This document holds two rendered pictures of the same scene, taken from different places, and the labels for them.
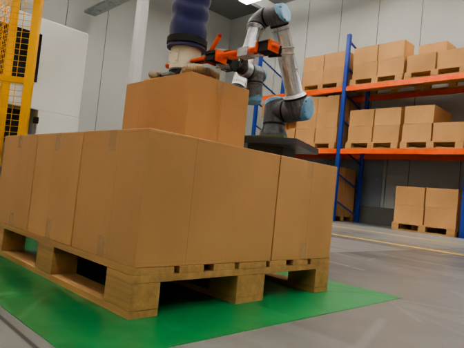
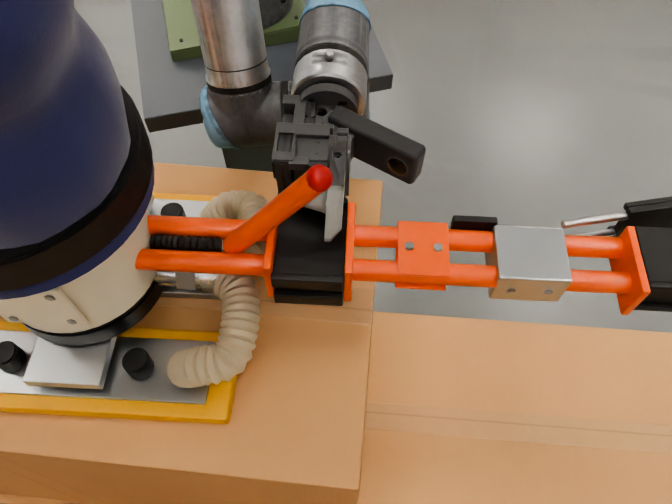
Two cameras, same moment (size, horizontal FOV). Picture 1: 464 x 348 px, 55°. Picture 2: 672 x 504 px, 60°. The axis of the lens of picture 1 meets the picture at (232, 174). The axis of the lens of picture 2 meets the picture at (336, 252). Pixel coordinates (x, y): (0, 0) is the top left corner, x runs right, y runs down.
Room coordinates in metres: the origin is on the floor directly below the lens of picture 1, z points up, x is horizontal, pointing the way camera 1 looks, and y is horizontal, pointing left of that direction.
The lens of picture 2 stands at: (2.06, 0.32, 1.57)
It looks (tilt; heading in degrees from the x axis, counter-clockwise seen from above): 59 degrees down; 319
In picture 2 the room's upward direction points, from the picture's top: straight up
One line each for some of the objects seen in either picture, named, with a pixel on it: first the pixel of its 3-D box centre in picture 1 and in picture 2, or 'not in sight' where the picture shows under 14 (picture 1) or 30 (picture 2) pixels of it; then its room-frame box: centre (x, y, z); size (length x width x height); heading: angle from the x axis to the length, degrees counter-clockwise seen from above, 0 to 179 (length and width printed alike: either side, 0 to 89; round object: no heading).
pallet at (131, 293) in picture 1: (154, 254); not in sight; (2.05, 0.31, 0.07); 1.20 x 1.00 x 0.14; 45
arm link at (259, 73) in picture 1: (255, 73); (333, 46); (2.53, -0.07, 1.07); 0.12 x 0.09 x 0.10; 136
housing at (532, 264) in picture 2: (246, 53); (525, 263); (2.16, -0.01, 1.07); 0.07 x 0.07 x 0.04; 46
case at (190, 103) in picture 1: (182, 122); (167, 350); (2.48, 0.30, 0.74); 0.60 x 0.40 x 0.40; 43
